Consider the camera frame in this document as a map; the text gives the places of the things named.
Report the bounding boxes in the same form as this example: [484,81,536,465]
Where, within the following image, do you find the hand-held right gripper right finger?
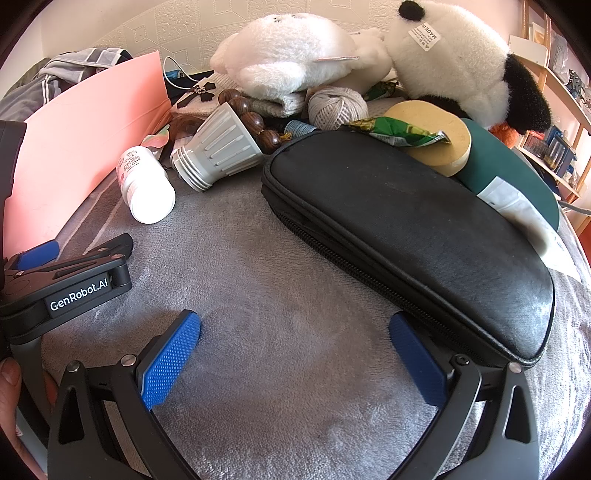
[389,313,541,480]

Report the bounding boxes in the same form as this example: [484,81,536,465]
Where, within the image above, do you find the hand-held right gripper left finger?
[46,310,202,480]

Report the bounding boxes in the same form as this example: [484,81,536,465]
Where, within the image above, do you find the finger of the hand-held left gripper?
[8,239,61,274]
[79,233,134,265]

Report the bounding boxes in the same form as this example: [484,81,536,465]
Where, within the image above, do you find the black zipper pouch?
[261,130,556,367]

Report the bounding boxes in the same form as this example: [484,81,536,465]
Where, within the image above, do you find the person's left hand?
[0,357,49,480]

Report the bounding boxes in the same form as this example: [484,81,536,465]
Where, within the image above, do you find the white pill bottle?
[115,146,177,224]

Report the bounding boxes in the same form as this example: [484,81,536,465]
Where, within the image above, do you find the grey striped blanket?
[0,171,591,480]

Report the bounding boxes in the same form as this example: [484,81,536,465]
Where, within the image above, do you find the floral small packet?
[141,127,174,160]

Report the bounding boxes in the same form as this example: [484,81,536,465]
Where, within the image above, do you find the grey ribbed plastic cups stack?
[170,102,265,192]

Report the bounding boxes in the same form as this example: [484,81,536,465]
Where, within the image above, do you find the white knitted cloth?
[172,74,241,118]

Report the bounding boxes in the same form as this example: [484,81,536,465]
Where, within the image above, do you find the grey jacket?
[0,46,134,125]

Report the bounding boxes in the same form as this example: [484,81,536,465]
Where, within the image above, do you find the black flower hair clip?
[178,80,218,108]

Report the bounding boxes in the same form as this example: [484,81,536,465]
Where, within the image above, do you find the white translucent plastic packet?
[477,175,580,280]

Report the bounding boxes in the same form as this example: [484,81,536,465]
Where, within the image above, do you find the tan round disc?
[384,100,472,177]

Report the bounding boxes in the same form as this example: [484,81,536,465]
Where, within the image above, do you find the blue tube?
[283,119,319,139]

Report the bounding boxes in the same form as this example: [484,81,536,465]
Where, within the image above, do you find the dark teal glasses case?
[455,117,560,232]

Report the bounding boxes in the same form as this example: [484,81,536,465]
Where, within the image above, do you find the beige knitted cloth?
[245,90,309,118]

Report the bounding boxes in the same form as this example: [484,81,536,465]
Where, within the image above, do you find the green snack packet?
[344,115,451,149]

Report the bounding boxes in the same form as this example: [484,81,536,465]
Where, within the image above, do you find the orange plush toy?
[490,121,518,148]

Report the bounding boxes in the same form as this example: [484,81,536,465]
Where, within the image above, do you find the dark blue boxes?
[545,127,578,174]

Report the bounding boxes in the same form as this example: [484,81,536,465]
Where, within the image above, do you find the white plush toy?
[210,11,393,93]

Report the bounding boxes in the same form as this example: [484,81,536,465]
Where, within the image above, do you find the grey twine ball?
[307,86,369,130]

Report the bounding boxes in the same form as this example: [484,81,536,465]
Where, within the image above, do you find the small green wrapper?
[365,79,400,100]

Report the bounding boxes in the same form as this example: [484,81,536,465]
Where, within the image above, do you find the panda plush toy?
[383,0,552,134]

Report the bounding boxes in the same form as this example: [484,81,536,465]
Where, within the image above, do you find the wooden shelf rack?
[508,0,591,204]

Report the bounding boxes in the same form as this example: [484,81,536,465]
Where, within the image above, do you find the wooden bead bracelet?
[218,89,282,155]

